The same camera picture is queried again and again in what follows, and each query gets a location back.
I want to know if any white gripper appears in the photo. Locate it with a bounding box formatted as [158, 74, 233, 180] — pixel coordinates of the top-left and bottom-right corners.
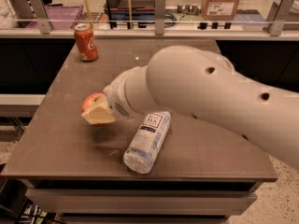
[81, 66, 147, 125]

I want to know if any red apple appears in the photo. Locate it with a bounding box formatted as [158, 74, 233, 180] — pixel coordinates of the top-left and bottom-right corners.
[81, 92, 107, 126]

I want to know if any cardboard box with label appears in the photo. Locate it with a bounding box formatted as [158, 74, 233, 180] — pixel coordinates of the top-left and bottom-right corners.
[201, 0, 240, 21]

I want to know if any glass railing with metal posts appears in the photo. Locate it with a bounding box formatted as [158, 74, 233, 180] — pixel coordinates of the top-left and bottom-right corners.
[0, 0, 299, 40]

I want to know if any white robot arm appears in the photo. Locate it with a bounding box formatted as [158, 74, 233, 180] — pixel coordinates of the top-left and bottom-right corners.
[81, 46, 299, 169]

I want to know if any purple plastic crate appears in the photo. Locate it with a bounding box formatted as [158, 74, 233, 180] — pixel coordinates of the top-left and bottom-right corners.
[27, 5, 84, 29]

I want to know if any orange soda can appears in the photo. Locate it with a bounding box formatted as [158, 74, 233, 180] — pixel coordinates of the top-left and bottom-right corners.
[74, 23, 98, 62]

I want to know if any clear plastic tea bottle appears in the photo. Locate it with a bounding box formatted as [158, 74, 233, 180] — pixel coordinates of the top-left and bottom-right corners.
[123, 111, 171, 175]

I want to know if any grey table drawer unit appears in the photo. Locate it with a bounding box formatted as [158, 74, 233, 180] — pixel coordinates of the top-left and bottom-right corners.
[26, 188, 257, 218]

